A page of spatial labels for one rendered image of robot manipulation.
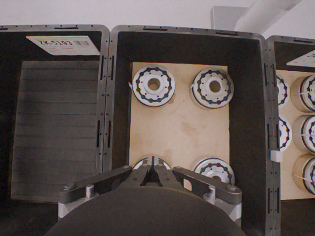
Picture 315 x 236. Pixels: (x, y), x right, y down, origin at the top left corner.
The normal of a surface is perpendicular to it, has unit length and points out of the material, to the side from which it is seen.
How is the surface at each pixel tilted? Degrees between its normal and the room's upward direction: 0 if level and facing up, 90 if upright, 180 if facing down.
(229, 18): 2
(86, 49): 90
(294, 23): 0
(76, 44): 90
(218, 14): 2
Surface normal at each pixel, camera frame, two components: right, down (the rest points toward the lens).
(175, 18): 0.03, -0.06
